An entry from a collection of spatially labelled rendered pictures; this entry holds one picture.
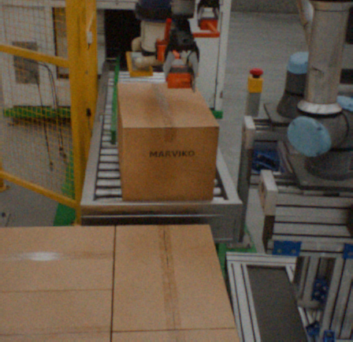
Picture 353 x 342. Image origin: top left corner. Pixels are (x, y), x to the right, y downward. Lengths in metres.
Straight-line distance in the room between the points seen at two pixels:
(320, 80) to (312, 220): 0.47
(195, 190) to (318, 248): 0.68
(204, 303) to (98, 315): 0.36
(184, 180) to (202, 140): 0.20
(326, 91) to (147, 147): 0.94
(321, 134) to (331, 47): 0.22
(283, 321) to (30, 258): 1.07
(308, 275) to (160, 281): 0.59
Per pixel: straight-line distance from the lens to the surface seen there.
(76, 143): 2.91
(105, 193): 2.41
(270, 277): 2.50
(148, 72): 2.14
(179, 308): 1.77
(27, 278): 1.93
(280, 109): 2.04
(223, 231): 2.30
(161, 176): 2.17
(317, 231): 1.67
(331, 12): 1.35
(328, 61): 1.37
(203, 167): 2.18
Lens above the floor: 1.73
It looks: 26 degrees down
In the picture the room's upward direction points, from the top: 3 degrees clockwise
